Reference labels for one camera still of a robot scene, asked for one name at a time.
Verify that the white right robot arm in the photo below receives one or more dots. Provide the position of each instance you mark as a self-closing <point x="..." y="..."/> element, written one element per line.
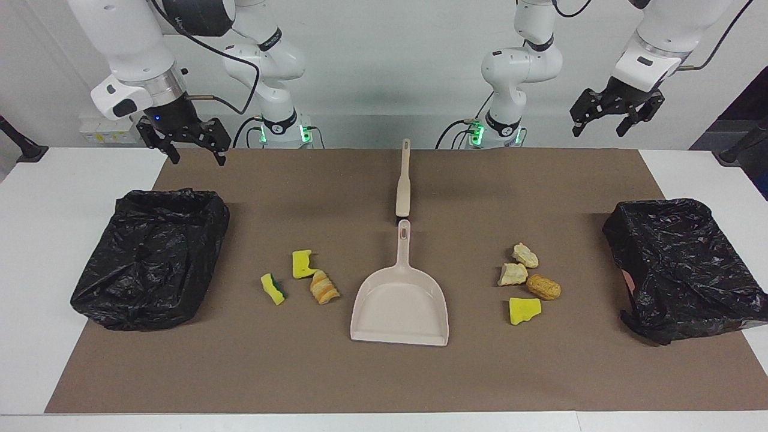
<point x="132" y="42"/>

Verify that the white power strip box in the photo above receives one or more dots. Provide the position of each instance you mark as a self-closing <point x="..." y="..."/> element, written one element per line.
<point x="108" y="129"/>

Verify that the black bag-lined pink bin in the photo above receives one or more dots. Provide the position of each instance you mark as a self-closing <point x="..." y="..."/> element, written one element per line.
<point x="678" y="264"/>

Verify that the striped croissant bread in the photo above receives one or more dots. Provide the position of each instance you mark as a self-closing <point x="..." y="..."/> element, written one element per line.
<point x="324" y="288"/>

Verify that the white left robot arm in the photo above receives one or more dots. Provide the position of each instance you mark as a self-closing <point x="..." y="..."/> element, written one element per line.
<point x="660" y="42"/>

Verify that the yellow and green sponge piece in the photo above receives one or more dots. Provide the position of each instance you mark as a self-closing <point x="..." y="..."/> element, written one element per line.
<point x="273" y="291"/>

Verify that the black stand foot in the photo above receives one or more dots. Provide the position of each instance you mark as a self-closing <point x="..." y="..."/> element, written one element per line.
<point x="741" y="147"/>
<point x="27" y="151"/>

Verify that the pale cut bread chunk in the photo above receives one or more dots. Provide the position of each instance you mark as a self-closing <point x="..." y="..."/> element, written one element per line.
<point x="513" y="275"/>

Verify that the beige plastic dustpan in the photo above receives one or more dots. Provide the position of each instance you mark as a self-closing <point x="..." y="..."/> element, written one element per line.
<point x="399" y="312"/>

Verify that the brown oval bread roll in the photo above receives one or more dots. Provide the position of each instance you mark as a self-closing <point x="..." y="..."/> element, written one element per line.
<point x="543" y="288"/>

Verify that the plain yellow sponge wedge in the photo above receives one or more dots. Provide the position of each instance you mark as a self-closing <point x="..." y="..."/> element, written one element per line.
<point x="523" y="311"/>

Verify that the black bag-lined trash bin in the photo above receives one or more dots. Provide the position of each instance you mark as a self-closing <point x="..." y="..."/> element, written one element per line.
<point x="150" y="258"/>

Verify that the notched yellow sponge piece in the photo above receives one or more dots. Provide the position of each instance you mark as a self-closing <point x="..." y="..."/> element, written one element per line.
<point x="300" y="265"/>

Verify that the brown table mat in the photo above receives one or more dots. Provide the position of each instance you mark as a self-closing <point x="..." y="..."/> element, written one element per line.
<point x="384" y="372"/>

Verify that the beige hand brush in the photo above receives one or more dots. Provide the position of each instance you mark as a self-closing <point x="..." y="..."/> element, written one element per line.
<point x="403" y="192"/>

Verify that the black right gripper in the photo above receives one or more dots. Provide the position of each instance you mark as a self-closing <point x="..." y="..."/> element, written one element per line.
<point x="174" y="117"/>

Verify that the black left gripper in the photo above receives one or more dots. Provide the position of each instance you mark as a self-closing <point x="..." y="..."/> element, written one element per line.
<point x="630" y="96"/>

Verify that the pale lumpy bread chunk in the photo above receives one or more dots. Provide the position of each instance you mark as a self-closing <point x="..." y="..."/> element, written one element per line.
<point x="525" y="255"/>

